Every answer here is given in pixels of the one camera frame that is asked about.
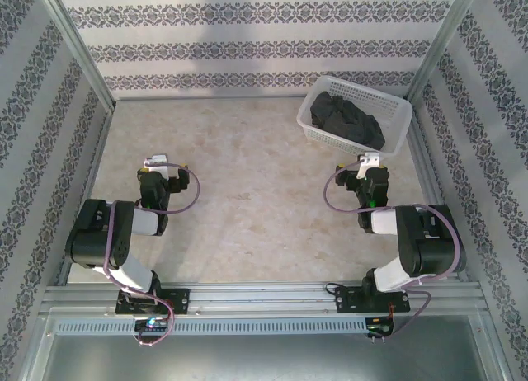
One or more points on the black t-shirt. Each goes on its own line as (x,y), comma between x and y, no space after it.
(350,119)

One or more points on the white perforated plastic basket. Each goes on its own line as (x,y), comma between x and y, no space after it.
(371,94)

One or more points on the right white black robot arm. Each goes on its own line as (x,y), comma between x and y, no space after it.
(433,249)

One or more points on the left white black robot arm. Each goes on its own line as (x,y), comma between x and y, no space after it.
(90,232)

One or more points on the grey metal sheet panel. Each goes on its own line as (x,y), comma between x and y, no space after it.
(264,358)

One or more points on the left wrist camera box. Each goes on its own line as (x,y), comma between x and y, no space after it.
(156,160)

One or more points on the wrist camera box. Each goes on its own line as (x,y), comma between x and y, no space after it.
(156,160)
(370,160)

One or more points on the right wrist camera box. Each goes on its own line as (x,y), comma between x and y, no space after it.
(370,160)

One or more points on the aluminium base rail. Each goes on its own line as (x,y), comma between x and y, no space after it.
(260,296)

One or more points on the aluminium frame post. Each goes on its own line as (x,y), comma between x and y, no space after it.
(445,39)
(78,47)

